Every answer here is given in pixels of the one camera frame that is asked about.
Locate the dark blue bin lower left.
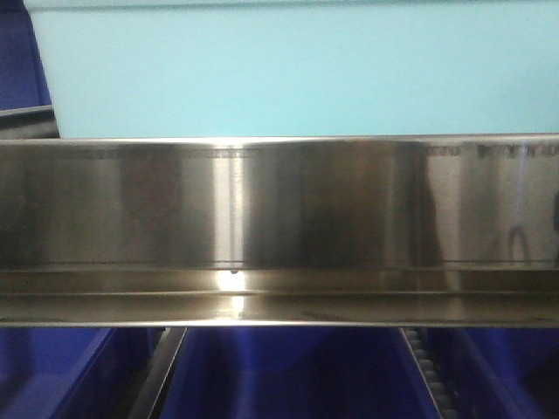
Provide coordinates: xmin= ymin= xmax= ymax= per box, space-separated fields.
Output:
xmin=1 ymin=327 xmax=162 ymax=418

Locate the dark blue bin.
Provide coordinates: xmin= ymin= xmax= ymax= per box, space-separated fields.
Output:
xmin=1 ymin=327 xmax=162 ymax=418
xmin=162 ymin=326 xmax=438 ymax=418
xmin=424 ymin=327 xmax=558 ymax=418
xmin=0 ymin=0 xmax=54 ymax=113

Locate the dark blue bin lower middle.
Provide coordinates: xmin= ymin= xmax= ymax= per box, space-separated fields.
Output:
xmin=162 ymin=326 xmax=438 ymax=418

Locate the steel lane divider rail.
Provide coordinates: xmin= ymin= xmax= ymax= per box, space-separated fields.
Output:
xmin=127 ymin=327 xmax=187 ymax=419

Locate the light teal plastic bin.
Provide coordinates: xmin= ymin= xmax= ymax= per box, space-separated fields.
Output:
xmin=25 ymin=1 xmax=558 ymax=138

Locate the white roller track strip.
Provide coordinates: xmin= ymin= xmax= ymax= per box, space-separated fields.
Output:
xmin=399 ymin=327 xmax=458 ymax=419

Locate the stainless steel shelf front rail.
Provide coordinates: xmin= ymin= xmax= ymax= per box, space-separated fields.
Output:
xmin=1 ymin=134 xmax=558 ymax=327

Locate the dark blue bin upper left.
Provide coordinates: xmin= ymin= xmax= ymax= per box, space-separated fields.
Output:
xmin=0 ymin=0 xmax=54 ymax=113

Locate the dark blue bin lower right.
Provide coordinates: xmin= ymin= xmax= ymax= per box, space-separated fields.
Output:
xmin=424 ymin=327 xmax=558 ymax=418

